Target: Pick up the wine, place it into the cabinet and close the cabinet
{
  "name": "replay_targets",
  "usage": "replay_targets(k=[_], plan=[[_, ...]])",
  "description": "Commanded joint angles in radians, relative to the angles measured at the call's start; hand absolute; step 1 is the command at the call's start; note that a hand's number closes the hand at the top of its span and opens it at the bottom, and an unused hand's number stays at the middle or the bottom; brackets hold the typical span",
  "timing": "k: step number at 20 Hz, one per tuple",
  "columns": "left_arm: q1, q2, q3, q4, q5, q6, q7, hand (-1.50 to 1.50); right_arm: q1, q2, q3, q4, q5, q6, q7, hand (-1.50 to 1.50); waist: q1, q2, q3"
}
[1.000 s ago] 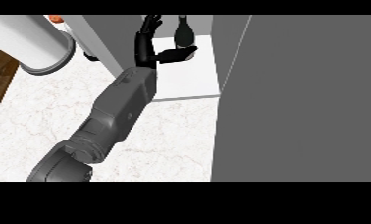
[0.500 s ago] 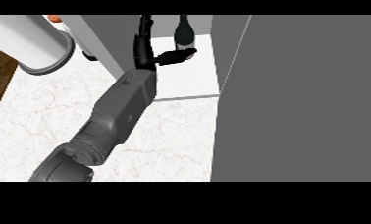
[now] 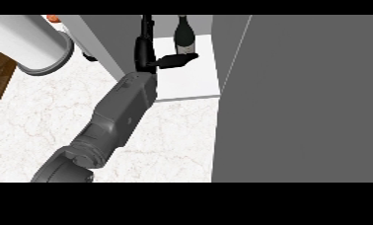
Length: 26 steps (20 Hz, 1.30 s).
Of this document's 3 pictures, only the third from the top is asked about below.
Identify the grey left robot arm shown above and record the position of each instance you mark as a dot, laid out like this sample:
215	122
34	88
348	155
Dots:
121	107

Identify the white cylinder with grey rim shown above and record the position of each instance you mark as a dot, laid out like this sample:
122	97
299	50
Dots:
28	41

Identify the dark green wine bottle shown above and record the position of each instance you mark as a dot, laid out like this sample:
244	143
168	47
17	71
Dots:
184	36

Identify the large flat dark grey door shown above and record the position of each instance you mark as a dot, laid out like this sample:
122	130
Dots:
300	104

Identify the small orange object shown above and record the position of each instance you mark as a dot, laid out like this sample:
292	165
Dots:
53	18

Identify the brown wooden board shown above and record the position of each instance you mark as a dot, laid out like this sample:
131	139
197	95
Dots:
6	71

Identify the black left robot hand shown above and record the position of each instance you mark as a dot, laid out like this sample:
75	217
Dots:
144	54

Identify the grey cabinet with white shelf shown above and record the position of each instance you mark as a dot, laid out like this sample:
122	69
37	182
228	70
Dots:
185	81

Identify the small black object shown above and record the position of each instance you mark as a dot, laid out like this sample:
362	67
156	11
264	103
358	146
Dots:
90	58

